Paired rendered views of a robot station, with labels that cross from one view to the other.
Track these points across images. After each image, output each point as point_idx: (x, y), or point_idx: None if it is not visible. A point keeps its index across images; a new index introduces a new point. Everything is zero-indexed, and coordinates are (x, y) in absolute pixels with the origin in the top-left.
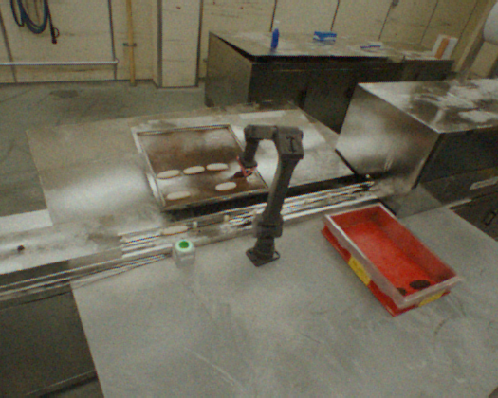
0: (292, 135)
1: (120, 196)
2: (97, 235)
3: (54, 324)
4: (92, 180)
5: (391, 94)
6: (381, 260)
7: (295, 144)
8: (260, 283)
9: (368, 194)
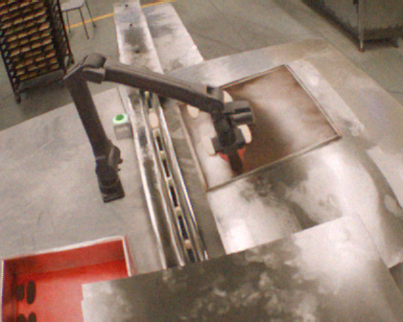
0: (79, 65)
1: None
2: None
3: None
4: (246, 73)
5: (307, 276)
6: (72, 305)
7: (71, 71)
8: (80, 182)
9: None
